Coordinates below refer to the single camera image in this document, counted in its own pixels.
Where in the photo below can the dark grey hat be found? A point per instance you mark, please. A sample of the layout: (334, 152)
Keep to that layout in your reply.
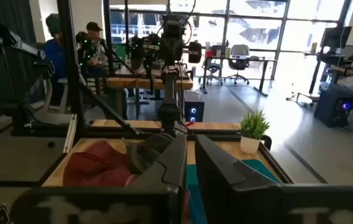
(145, 152)

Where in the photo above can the black frame office desk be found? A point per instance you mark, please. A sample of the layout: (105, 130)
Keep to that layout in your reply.
(263, 77)

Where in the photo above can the black computer monitor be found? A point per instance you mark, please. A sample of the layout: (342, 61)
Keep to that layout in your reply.
(335, 37)

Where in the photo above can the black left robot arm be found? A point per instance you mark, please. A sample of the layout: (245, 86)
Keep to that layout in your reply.
(169, 93)

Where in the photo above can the teal plastic bin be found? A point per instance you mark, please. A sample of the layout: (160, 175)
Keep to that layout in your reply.
(191, 186)

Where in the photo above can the small potted green plant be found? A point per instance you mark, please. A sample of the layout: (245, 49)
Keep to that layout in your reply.
(251, 144)

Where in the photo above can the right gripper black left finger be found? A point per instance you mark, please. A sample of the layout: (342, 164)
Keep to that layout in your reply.
(173, 168)

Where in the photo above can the black neighbouring robot arm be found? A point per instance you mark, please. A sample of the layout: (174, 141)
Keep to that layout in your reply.
(18, 40)

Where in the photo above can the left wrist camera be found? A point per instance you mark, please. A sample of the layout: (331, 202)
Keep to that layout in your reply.
(173, 26)

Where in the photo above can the wooden top desk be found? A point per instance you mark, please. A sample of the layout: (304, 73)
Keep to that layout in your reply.
(139, 83)

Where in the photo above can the person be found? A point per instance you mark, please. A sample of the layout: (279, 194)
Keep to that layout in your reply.
(97, 56)
(55, 56)

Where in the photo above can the black aluminium station frame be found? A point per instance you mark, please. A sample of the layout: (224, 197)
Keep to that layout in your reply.
(71, 62)

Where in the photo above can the black office chair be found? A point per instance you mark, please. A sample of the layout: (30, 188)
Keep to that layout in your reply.
(213, 67)

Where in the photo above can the red knit beanie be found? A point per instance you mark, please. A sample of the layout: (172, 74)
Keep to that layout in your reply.
(102, 149)

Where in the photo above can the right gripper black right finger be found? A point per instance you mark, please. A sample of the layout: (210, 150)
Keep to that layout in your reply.
(217, 174)

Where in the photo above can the dark computer tower purple light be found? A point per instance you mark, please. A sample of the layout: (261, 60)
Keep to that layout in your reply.
(328, 109)

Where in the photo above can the black background robot arm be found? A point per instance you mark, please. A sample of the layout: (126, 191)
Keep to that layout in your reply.
(142, 46)
(84, 46)

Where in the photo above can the maroon fuzzy slipper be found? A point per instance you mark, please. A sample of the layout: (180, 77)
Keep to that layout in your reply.
(95, 174)

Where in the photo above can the grey office chair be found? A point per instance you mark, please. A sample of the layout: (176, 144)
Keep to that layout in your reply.
(238, 59)

